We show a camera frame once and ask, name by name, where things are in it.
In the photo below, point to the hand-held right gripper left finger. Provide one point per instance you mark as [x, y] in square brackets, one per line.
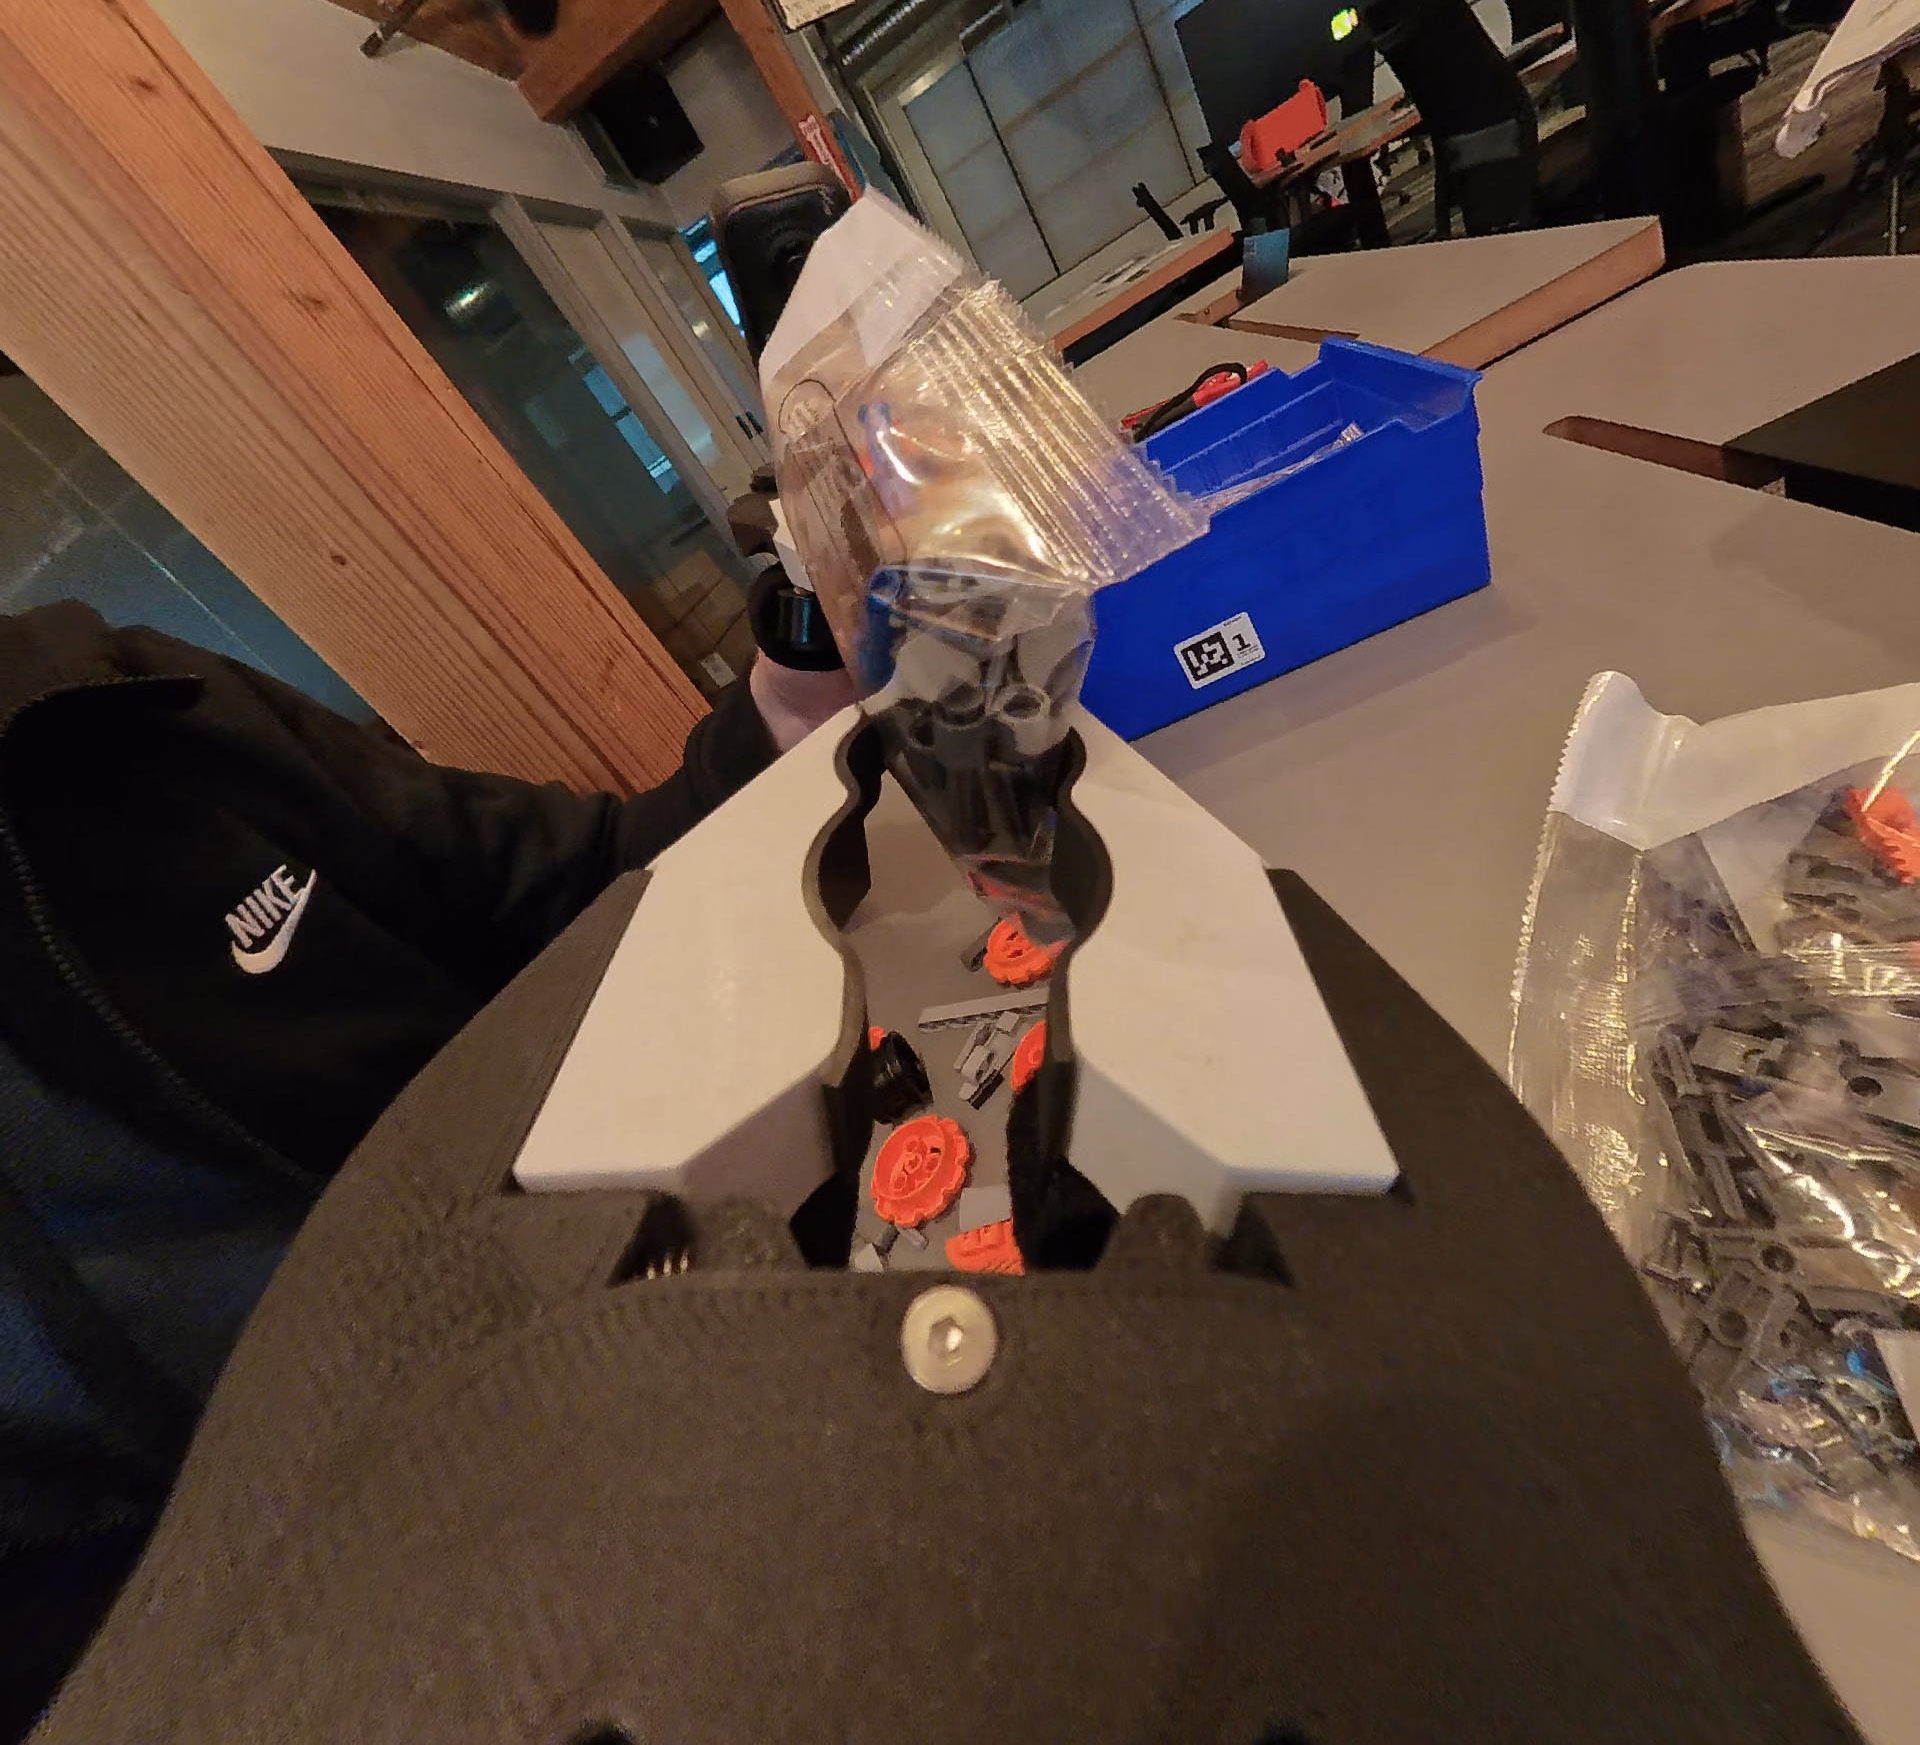
[676, 1026]

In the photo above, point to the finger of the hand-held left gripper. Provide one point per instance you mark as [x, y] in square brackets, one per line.
[854, 275]

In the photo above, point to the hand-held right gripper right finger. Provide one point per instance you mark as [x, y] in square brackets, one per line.
[1230, 1026]

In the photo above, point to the clear bag of orange parts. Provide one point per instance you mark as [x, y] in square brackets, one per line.
[959, 545]

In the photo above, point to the blue plastic bin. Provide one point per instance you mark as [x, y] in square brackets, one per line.
[1306, 545]

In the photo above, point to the clear bag of grey beams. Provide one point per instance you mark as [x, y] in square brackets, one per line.
[1726, 1101]

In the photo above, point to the person's left hand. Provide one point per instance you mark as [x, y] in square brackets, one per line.
[795, 710]

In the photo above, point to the scattered orange gear wheels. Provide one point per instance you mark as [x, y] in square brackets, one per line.
[915, 1160]

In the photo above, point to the black charger with red label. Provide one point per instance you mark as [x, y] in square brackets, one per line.
[1201, 393]

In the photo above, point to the orange plastic bin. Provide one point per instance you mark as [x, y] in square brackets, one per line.
[1283, 125]

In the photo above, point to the black monitor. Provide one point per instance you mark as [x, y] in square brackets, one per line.
[1289, 20]

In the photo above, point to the black office chair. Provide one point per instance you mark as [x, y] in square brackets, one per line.
[1448, 81]

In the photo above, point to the wood-edged grey desk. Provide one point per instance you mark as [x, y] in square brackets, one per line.
[1500, 275]

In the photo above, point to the open instruction booklet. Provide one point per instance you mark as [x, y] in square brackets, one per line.
[1852, 50]

